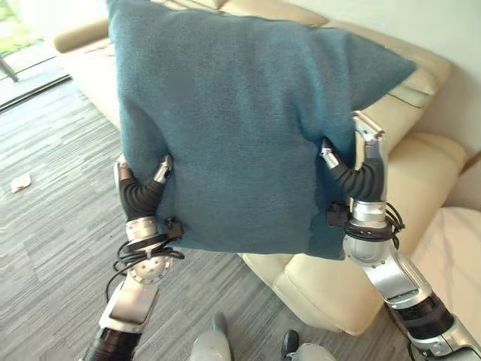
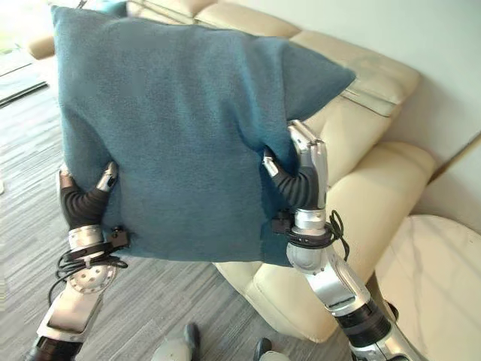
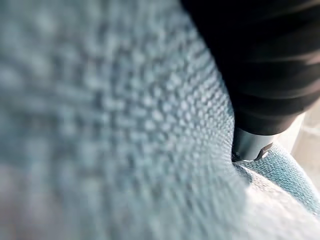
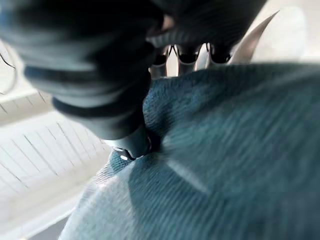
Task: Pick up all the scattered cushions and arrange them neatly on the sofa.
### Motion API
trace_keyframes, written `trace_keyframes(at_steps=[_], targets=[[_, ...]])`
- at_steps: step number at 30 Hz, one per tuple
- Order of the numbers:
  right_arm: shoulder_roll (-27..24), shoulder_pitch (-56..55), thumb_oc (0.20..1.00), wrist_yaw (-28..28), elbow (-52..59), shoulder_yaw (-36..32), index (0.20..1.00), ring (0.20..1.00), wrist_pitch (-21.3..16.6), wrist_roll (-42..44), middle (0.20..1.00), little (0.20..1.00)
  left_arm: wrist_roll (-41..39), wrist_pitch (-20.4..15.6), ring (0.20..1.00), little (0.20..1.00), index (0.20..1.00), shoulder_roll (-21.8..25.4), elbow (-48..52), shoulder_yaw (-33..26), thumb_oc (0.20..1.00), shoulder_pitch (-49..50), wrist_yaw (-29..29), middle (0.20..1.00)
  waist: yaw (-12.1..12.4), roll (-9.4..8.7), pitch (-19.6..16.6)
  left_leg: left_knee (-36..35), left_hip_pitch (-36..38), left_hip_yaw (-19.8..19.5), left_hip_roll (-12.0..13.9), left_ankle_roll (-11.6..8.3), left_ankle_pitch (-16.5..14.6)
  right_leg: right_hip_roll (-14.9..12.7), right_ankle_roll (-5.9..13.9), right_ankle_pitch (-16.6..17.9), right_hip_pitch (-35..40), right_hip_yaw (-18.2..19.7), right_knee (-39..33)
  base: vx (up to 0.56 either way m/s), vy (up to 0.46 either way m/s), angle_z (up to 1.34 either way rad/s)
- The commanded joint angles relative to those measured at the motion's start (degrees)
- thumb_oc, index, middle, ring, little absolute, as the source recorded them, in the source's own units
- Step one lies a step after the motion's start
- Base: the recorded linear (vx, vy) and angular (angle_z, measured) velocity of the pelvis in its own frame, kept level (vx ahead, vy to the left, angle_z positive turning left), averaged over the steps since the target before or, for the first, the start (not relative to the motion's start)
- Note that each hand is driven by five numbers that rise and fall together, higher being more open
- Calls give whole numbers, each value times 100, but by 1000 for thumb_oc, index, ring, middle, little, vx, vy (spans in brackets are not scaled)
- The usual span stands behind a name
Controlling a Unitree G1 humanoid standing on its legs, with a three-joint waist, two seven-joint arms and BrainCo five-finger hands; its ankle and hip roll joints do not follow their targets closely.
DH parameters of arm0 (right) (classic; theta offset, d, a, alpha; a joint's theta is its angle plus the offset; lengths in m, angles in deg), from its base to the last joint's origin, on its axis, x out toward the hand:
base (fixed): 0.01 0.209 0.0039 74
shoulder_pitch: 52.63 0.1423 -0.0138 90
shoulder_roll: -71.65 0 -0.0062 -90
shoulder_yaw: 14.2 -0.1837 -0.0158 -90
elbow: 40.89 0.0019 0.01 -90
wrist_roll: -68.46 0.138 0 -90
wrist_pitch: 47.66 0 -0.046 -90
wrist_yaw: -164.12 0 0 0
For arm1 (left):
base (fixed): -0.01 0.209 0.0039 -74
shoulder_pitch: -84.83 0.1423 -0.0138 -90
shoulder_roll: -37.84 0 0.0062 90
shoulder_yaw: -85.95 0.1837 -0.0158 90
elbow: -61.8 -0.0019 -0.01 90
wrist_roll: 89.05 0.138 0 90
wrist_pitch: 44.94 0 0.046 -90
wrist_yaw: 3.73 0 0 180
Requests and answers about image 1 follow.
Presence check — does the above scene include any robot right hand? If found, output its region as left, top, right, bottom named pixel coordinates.
left=319, top=110, right=389, bottom=204

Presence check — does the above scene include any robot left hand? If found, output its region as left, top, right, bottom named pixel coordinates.
left=113, top=153, right=174, bottom=223

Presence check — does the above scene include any blue square cushion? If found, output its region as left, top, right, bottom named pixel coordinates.
left=105, top=0, right=418, bottom=261

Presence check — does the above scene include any cream leather sofa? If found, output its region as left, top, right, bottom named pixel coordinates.
left=51, top=0, right=481, bottom=337

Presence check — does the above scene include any crumpled white paper scrap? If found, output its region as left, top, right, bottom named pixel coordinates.
left=10, top=174, right=32, bottom=194

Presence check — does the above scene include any silver robot left leg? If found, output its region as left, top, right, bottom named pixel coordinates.
left=189, top=311, right=234, bottom=361

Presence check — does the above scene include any silver robot leg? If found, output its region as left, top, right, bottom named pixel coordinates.
left=280, top=329, right=337, bottom=361
left=189, top=311, right=234, bottom=361

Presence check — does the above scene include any dark metal furniture leg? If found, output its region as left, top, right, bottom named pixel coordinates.
left=0, top=55, right=20, bottom=83

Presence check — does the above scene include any silver robot right leg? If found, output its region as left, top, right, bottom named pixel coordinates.
left=280, top=329, right=337, bottom=361

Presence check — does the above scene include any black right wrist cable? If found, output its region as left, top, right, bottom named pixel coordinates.
left=383, top=202, right=406, bottom=250

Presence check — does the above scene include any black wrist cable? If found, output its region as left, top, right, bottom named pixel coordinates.
left=104, top=238, right=186, bottom=302
left=383, top=202, right=406, bottom=250

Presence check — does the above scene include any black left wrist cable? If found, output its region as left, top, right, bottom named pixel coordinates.
left=104, top=238, right=186, bottom=302

